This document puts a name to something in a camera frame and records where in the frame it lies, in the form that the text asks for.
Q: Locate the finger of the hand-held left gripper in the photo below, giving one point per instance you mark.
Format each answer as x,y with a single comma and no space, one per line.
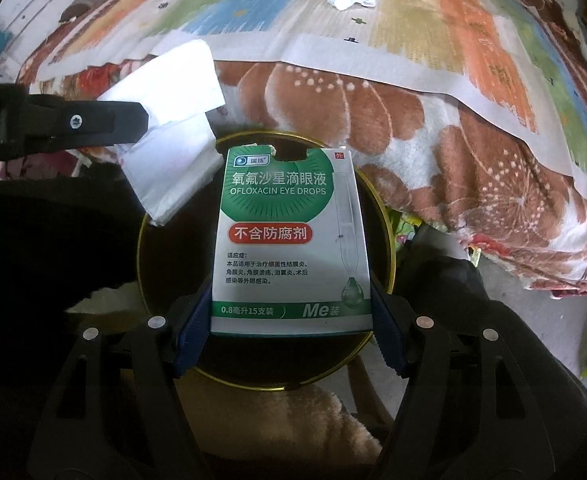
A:
98,122

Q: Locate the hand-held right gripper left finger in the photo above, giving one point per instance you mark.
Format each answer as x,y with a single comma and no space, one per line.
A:
193,330

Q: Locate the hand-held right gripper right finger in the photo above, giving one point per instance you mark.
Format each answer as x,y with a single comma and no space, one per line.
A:
386,330

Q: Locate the black bin with gold rim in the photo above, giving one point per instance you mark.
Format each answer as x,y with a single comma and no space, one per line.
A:
173,270

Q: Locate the white tissue paper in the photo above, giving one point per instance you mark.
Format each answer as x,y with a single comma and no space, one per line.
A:
173,175

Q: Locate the green white medicine box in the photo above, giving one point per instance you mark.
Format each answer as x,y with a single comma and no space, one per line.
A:
283,260

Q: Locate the pink cloth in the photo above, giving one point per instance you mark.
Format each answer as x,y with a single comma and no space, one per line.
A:
33,165

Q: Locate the tan fluffy plush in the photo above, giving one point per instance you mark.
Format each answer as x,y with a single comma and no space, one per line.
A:
323,425

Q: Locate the striped colourful bed mat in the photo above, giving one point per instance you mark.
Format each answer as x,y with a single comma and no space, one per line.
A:
398,35

